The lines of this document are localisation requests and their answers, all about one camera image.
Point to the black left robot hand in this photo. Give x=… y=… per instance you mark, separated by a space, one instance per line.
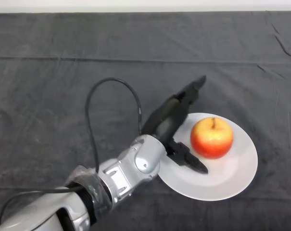
x=170 y=115

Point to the red yellow apple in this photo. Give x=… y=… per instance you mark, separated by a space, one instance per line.
x=211 y=138

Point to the black cloth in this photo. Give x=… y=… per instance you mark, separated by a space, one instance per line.
x=51 y=72

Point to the white round plate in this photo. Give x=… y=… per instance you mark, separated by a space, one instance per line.
x=222 y=178

